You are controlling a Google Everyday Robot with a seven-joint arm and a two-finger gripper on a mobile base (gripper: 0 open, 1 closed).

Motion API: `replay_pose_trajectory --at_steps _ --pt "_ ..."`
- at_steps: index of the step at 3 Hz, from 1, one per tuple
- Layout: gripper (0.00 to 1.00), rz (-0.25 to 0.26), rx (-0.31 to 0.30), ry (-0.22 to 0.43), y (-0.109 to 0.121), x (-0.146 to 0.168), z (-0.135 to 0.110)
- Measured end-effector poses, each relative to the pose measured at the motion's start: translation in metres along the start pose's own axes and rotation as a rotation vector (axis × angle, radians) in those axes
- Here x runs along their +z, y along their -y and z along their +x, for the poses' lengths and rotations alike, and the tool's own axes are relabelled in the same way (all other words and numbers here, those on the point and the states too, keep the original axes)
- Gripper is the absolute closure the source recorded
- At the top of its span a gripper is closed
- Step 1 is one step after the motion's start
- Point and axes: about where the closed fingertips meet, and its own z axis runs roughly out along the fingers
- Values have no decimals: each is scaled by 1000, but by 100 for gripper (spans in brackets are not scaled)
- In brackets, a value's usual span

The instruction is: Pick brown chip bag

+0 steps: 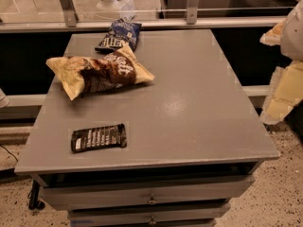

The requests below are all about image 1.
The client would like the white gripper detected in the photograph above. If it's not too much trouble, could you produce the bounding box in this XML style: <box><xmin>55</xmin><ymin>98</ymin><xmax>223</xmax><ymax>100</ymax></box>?
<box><xmin>259</xmin><ymin>0</ymin><xmax>303</xmax><ymax>125</ymax></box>

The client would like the brown and cream chip bag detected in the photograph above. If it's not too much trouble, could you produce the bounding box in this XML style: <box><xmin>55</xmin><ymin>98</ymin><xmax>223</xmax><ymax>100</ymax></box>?
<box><xmin>46</xmin><ymin>44</ymin><xmax>154</xmax><ymax>100</ymax></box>

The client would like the blue chip bag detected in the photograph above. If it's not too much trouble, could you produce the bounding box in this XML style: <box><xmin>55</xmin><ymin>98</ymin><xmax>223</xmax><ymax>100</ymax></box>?
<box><xmin>95</xmin><ymin>19</ymin><xmax>141</xmax><ymax>52</ymax></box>

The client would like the grey drawer cabinet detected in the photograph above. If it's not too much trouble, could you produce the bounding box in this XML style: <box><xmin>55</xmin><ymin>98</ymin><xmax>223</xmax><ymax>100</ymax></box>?
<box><xmin>14</xmin><ymin>28</ymin><xmax>281</xmax><ymax>227</ymax></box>

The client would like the white fan base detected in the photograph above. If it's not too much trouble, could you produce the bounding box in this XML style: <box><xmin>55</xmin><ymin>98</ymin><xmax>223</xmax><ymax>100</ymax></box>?
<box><xmin>95</xmin><ymin>0</ymin><xmax>135</xmax><ymax>21</ymax></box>

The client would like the lower grey drawer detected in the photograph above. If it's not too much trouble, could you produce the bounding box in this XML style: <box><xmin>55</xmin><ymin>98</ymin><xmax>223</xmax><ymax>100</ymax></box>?
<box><xmin>68</xmin><ymin>202</ymin><xmax>230</xmax><ymax>227</ymax></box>

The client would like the grey drawer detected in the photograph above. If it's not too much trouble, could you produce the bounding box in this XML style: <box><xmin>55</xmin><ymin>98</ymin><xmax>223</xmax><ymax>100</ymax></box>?
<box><xmin>68</xmin><ymin>202</ymin><xmax>230</xmax><ymax>227</ymax></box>
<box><xmin>41</xmin><ymin>175</ymin><xmax>255</xmax><ymax>210</ymax></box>

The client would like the black snack bar wrapper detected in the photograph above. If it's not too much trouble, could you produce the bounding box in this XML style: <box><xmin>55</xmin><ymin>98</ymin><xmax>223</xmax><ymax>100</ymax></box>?
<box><xmin>71</xmin><ymin>124</ymin><xmax>127</xmax><ymax>153</ymax></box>

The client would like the upper metal drawer knob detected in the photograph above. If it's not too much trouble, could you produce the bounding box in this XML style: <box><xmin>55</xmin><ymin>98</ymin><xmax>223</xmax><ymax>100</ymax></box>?
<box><xmin>147</xmin><ymin>194</ymin><xmax>157</xmax><ymax>205</ymax></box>

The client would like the metal drawer knob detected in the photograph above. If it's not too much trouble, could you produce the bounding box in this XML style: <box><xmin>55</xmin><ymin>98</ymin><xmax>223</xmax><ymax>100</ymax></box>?
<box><xmin>149</xmin><ymin>217</ymin><xmax>157</xmax><ymax>226</ymax></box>
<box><xmin>147</xmin><ymin>194</ymin><xmax>157</xmax><ymax>205</ymax></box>

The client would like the lower metal drawer knob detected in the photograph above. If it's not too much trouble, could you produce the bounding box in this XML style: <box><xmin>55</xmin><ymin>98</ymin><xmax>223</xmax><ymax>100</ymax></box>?
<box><xmin>149</xmin><ymin>217</ymin><xmax>157</xmax><ymax>226</ymax></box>

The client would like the upper grey drawer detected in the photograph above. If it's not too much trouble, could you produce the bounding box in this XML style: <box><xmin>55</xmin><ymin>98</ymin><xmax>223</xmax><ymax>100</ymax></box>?
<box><xmin>41</xmin><ymin>175</ymin><xmax>255</xmax><ymax>210</ymax></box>

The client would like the black cabinet caster leg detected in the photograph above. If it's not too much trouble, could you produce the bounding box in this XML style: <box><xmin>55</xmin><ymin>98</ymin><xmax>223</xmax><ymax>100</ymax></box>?
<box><xmin>28</xmin><ymin>181</ymin><xmax>45</xmax><ymax>210</ymax></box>

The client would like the right metal rail bracket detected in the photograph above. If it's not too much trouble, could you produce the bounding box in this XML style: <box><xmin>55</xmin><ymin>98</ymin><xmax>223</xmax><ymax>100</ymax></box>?
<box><xmin>186</xmin><ymin>0</ymin><xmax>200</xmax><ymax>25</ymax></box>

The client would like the metal rail bracket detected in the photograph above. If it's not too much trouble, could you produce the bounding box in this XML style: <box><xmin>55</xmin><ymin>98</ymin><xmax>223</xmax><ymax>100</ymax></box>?
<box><xmin>186</xmin><ymin>0</ymin><xmax>200</xmax><ymax>25</ymax></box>
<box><xmin>60</xmin><ymin>0</ymin><xmax>79</xmax><ymax>27</ymax></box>

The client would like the left metal rail bracket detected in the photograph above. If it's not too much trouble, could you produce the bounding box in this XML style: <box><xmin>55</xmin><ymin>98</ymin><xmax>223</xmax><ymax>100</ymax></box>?
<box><xmin>60</xmin><ymin>0</ymin><xmax>79</xmax><ymax>27</ymax></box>

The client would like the black cable on floor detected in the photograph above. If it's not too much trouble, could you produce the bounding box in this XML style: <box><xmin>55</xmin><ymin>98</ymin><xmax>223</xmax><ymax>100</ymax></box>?
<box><xmin>0</xmin><ymin>144</ymin><xmax>19</xmax><ymax>163</ymax></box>

